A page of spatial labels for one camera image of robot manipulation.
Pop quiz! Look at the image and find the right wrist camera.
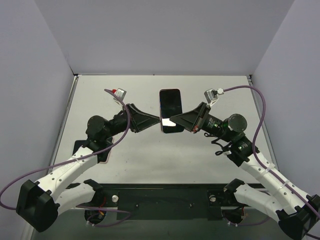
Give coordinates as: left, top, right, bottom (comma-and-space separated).
204, 88, 224, 107

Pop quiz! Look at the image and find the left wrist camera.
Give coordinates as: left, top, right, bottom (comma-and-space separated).
112, 88, 127, 105

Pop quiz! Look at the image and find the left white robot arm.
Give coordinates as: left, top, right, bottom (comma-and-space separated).
16, 103, 160, 233

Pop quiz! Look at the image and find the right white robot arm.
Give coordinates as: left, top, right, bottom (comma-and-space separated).
170, 102, 320, 240

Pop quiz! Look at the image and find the black phone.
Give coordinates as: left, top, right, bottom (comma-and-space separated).
159, 88, 184, 134

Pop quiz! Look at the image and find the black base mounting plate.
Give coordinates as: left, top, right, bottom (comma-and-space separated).
82, 178, 256, 222

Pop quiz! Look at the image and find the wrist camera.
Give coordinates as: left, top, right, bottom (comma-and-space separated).
204, 88, 224, 107
112, 88, 127, 105

